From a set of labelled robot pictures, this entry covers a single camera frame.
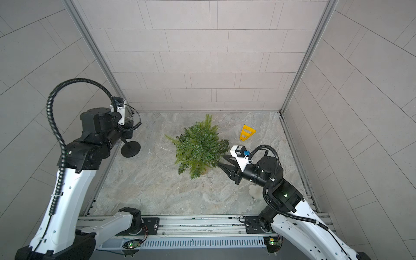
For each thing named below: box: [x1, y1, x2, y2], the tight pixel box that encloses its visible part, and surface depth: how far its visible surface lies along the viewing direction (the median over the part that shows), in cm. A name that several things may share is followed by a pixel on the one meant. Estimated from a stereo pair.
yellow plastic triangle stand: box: [239, 124, 257, 142], surface depth 107 cm
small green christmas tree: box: [165, 113, 230, 180], surface depth 67 cm
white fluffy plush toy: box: [248, 184, 264, 200], surface depth 80 cm
